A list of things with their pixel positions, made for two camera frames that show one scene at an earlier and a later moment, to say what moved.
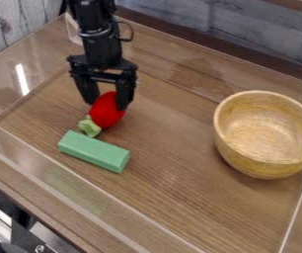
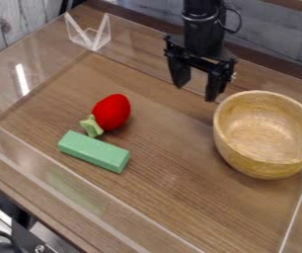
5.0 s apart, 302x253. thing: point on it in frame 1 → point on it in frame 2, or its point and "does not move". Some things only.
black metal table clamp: (24, 238) does not move
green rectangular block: (95, 151) does not move
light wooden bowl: (264, 133) does not move
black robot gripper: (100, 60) → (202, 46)
